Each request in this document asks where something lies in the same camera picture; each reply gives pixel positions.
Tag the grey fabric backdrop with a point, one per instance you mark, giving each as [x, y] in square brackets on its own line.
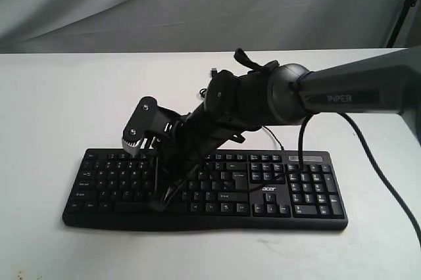
[111, 26]

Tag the black stand pole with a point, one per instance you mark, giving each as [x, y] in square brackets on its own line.
[406, 6]

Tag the black acer keyboard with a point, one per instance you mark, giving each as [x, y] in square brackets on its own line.
[234, 189]

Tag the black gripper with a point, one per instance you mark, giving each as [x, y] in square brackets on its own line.
[192, 137]

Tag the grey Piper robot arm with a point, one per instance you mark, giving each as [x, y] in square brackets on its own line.
[282, 95]

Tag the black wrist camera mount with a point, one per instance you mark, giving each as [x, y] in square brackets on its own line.
[149, 123]

